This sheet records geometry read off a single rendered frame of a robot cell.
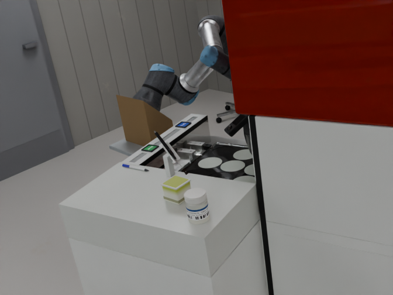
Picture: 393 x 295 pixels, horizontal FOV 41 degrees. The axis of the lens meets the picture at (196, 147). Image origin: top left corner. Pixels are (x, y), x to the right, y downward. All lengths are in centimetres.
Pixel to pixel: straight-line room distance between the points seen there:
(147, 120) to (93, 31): 260
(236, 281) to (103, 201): 54
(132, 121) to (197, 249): 116
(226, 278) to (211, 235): 20
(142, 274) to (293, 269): 54
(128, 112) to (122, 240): 97
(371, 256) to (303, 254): 24
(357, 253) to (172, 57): 411
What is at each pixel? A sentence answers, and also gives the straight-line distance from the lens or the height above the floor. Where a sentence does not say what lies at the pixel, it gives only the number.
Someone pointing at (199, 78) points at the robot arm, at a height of 111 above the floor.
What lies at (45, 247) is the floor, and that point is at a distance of 367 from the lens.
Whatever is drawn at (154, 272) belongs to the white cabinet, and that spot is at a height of 77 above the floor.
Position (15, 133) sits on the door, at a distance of 478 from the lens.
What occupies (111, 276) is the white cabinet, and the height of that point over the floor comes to 69.
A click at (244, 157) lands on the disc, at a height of 90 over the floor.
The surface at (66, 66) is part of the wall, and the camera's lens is 496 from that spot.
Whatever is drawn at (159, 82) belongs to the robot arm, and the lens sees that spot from 263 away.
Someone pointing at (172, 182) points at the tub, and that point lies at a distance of 180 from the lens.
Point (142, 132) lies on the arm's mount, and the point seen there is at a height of 90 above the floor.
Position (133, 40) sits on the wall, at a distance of 532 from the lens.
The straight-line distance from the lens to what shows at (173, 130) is 242.
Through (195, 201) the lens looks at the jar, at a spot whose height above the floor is 105.
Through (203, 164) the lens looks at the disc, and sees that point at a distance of 219.
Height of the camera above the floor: 186
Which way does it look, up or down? 24 degrees down
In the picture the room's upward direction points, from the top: 9 degrees counter-clockwise
